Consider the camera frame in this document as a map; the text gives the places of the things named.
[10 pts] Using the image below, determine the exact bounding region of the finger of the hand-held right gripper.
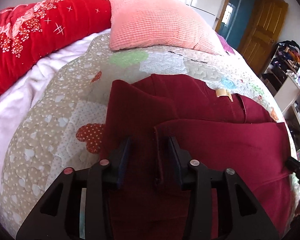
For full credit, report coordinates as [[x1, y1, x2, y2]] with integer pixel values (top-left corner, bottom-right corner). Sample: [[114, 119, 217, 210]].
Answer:
[[285, 156, 300, 186]]

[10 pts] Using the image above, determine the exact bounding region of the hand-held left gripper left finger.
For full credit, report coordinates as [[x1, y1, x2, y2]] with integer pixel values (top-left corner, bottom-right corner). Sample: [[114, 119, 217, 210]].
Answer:
[[16, 135, 133, 240]]

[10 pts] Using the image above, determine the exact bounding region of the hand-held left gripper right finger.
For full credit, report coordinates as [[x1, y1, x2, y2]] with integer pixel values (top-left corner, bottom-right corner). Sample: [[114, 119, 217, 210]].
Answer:
[[167, 135, 281, 240]]

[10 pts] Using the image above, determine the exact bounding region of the dark red garment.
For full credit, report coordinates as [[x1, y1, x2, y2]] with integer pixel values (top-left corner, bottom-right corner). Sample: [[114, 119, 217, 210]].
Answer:
[[100, 74, 294, 240]]

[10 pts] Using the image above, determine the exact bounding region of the white cabinet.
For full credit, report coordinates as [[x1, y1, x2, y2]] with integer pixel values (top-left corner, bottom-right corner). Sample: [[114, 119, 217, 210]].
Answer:
[[281, 75, 300, 155]]

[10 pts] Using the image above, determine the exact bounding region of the patchwork heart bedspread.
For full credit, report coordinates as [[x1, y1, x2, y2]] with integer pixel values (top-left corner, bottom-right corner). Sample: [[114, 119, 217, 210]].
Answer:
[[0, 34, 300, 240]]

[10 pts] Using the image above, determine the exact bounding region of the cluttered white shelf unit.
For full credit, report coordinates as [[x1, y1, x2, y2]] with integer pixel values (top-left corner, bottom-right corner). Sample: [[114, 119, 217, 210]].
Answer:
[[261, 40, 300, 98]]

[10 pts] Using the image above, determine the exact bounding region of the white blanket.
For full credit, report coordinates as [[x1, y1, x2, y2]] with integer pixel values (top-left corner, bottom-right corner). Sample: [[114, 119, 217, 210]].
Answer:
[[0, 27, 111, 213]]

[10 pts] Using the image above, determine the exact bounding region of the purple pillow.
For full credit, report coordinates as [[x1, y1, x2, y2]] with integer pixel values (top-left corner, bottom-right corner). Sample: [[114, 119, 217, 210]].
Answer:
[[216, 34, 237, 54]]

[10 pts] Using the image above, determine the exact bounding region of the wooden door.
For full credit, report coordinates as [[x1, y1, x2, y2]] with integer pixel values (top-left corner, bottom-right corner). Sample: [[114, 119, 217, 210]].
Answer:
[[237, 0, 289, 74]]

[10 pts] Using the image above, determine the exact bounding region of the pink pillow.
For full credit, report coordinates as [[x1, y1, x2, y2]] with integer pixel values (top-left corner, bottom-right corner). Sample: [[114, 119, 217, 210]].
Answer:
[[106, 0, 222, 55]]

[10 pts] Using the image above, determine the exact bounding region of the red floral quilt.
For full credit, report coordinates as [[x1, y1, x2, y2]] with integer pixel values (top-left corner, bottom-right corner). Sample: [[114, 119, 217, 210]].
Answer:
[[0, 0, 113, 107]]

